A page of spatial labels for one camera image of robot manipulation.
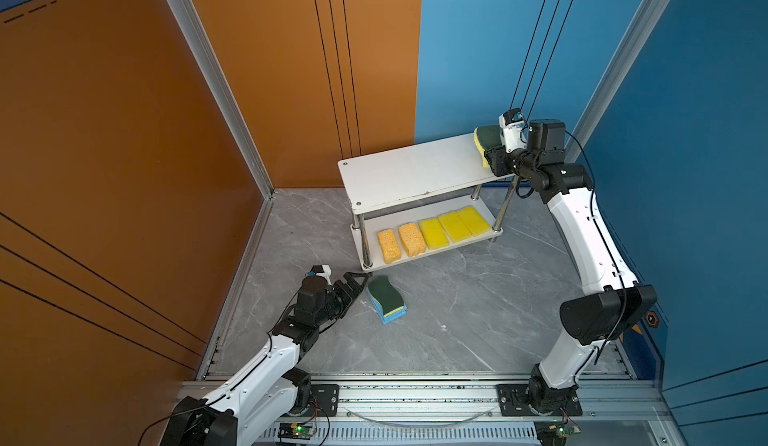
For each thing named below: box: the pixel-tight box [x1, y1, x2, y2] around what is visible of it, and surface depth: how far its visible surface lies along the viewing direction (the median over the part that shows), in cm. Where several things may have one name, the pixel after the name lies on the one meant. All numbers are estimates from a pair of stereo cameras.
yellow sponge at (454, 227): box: [438, 211, 473, 243], surface depth 102 cm
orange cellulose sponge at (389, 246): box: [378, 230, 401, 265], surface depth 94 cm
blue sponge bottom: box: [368, 290, 408, 325], surface depth 87 cm
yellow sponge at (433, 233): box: [418, 217, 449, 250], surface depth 99 cm
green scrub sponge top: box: [473, 125, 503, 168], surface depth 79 cm
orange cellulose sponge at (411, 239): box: [398, 223, 426, 257], surface depth 96 cm
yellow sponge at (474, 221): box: [457, 206, 492, 235], surface depth 105 cm
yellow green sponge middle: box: [368, 276, 404, 315], surface depth 89 cm
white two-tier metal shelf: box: [337, 133, 514, 272], surface depth 79 cm
